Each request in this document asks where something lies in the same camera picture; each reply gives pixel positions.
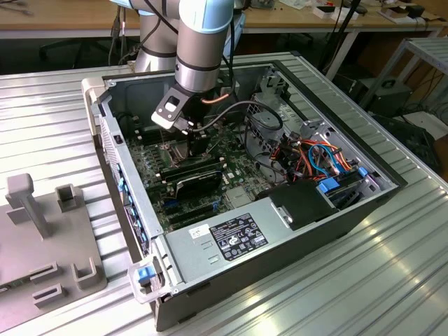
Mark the silver disk bay frame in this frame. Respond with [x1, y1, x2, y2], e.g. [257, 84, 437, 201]
[299, 118, 389, 197]

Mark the silver chipset heatsink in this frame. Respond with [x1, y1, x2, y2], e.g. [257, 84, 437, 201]
[225, 187, 253, 208]

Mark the blue wire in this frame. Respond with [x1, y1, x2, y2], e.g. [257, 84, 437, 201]
[309, 143, 343, 176]

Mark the beige case handle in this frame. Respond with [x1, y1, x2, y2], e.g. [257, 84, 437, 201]
[80, 77, 108, 141]

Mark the black box with handle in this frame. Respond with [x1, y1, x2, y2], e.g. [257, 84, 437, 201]
[365, 78, 413, 118]

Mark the grey parts rack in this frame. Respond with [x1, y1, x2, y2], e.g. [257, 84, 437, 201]
[0, 173, 108, 311]

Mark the silver power supply box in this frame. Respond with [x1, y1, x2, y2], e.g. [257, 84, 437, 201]
[164, 197, 293, 286]

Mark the black plastic crate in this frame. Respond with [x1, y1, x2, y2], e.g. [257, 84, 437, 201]
[374, 113, 442, 172]

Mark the grey metal shelf frame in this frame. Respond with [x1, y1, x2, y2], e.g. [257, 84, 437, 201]
[360, 36, 448, 116]

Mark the wooden desk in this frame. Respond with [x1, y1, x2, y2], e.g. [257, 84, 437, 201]
[0, 0, 448, 81]

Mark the silver perforated drive cage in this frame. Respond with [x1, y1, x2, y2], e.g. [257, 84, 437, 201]
[244, 64, 305, 179]

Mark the black graphics card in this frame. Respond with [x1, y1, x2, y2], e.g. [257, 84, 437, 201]
[174, 170, 223, 201]

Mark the open black PC case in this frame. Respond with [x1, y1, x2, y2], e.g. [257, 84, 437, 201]
[80, 59, 410, 333]

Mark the black RAM slot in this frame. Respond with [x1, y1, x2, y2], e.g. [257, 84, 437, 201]
[136, 127, 190, 146]
[160, 161, 227, 183]
[134, 120, 165, 137]
[157, 155, 220, 176]

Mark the clear plastic case bracket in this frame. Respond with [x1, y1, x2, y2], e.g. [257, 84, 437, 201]
[127, 257, 167, 305]

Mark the blue case latch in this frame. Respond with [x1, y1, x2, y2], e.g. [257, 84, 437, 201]
[137, 266, 155, 285]

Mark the green motherboard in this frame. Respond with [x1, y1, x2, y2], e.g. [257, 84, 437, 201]
[124, 118, 258, 234]

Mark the brown cardboard box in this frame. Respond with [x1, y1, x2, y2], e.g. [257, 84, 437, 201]
[379, 5, 421, 24]

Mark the black camera bracket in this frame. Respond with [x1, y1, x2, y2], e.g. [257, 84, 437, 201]
[155, 83, 190, 122]

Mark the hanging grey cable with plug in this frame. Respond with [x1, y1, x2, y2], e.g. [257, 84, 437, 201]
[110, 5, 132, 66]

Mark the orange wire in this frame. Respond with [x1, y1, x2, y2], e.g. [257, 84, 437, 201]
[272, 139, 353, 183]

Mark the metal socket cover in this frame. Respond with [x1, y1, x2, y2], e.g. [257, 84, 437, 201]
[166, 141, 197, 168]

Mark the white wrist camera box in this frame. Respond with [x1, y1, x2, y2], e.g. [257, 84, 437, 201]
[150, 110, 186, 133]

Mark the black expansion slot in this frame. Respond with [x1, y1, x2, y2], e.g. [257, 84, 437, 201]
[164, 201, 215, 220]
[167, 209, 216, 230]

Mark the black camera cable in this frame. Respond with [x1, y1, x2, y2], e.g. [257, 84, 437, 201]
[187, 100, 284, 133]

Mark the hard disk in blue carrier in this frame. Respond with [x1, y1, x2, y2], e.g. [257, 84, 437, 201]
[316, 174, 363, 211]

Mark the black plastic shroud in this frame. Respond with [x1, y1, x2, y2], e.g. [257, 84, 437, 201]
[255, 181, 340, 232]

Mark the black wire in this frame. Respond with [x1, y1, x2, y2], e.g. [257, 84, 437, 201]
[243, 118, 277, 176]

